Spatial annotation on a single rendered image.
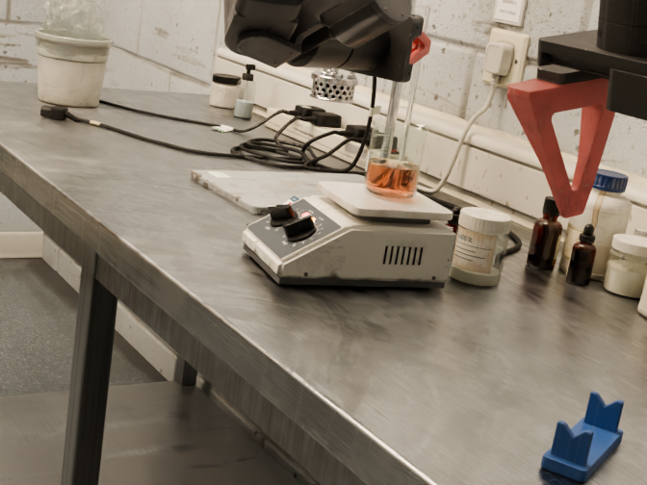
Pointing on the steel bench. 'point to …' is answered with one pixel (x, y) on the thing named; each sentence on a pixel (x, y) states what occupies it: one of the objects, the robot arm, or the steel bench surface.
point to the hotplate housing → (363, 252)
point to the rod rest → (585, 441)
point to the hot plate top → (423, 210)
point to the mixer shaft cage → (333, 86)
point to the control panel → (276, 239)
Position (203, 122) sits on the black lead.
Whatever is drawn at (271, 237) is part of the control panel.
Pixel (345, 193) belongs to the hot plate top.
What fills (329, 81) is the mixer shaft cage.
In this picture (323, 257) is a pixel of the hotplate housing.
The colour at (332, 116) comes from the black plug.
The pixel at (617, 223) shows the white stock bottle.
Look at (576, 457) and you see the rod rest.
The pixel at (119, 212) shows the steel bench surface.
